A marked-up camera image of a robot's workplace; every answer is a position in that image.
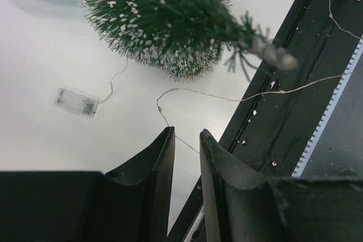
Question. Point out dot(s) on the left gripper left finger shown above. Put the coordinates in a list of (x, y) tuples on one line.
[(128, 203)]

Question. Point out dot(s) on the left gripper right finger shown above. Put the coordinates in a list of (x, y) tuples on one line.
[(241, 204)]

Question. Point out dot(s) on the small green christmas tree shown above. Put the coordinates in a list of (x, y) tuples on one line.
[(183, 38)]

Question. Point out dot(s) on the clear battery box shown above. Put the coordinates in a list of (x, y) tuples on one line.
[(76, 103)]

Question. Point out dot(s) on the white cable duct strip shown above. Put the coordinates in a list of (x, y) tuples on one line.
[(335, 147)]

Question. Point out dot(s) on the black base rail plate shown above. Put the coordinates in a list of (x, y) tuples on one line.
[(278, 115)]

